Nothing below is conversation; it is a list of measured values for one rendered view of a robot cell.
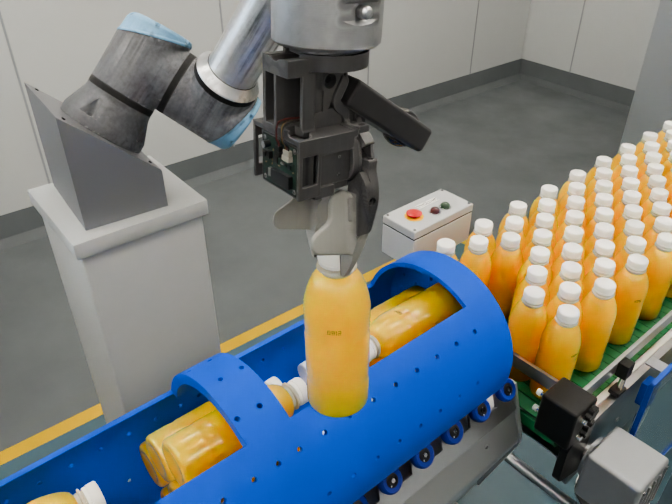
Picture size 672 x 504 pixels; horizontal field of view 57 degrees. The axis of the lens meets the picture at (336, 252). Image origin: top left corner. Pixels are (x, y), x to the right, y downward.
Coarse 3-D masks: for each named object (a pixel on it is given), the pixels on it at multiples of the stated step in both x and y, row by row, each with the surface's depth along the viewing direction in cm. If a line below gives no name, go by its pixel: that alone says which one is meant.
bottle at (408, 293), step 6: (408, 288) 110; (414, 288) 110; (420, 288) 109; (402, 294) 108; (408, 294) 108; (414, 294) 108; (390, 300) 107; (396, 300) 106; (402, 300) 106; (378, 306) 106; (384, 306) 105; (390, 306) 105; (372, 312) 104; (378, 312) 104; (372, 318) 102
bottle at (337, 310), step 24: (312, 288) 62; (336, 288) 61; (360, 288) 62; (312, 312) 62; (336, 312) 61; (360, 312) 62; (312, 336) 64; (336, 336) 63; (360, 336) 64; (312, 360) 66; (336, 360) 64; (360, 360) 66; (312, 384) 68; (336, 384) 66; (360, 384) 68; (336, 408) 68; (360, 408) 69
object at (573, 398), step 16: (560, 384) 110; (544, 400) 108; (560, 400) 107; (576, 400) 107; (592, 400) 107; (544, 416) 110; (560, 416) 107; (576, 416) 104; (592, 416) 106; (544, 432) 111; (560, 432) 108; (576, 432) 108
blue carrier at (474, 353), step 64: (448, 256) 103; (448, 320) 93; (192, 384) 82; (256, 384) 79; (384, 384) 84; (448, 384) 90; (64, 448) 83; (128, 448) 90; (256, 448) 74; (320, 448) 78; (384, 448) 84
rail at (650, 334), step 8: (664, 320) 128; (656, 328) 126; (648, 336) 125; (640, 344) 123; (624, 352) 120; (632, 352) 122; (616, 360) 118; (608, 368) 117; (616, 368) 119; (600, 376) 115; (608, 376) 118; (592, 384) 113; (600, 384) 116; (592, 392) 115
